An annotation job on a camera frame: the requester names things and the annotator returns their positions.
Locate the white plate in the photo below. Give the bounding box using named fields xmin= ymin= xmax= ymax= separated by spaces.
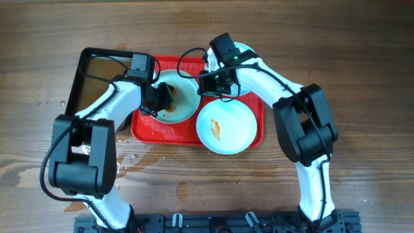
xmin=153 ymin=69 xmax=201 ymax=124
xmin=202 ymin=42 xmax=256 ymax=98
xmin=196 ymin=98 xmax=257 ymax=155

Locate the orange green sponge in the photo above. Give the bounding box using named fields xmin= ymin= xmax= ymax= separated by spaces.
xmin=165 ymin=84 xmax=177 ymax=112

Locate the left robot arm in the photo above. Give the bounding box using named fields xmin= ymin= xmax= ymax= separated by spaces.
xmin=39 ymin=76 xmax=177 ymax=232

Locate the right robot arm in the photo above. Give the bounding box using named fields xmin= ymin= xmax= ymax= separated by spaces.
xmin=199 ymin=58 xmax=338 ymax=232

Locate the red plastic tray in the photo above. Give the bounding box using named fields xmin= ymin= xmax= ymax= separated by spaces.
xmin=131 ymin=55 xmax=264 ymax=149

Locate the black water tray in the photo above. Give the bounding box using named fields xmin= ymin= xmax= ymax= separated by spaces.
xmin=65 ymin=47 xmax=133 ymax=115

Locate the white plate top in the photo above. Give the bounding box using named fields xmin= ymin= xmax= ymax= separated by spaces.
xmin=202 ymin=42 xmax=256 ymax=98

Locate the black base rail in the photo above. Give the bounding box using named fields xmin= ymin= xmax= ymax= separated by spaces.
xmin=73 ymin=210 xmax=362 ymax=233

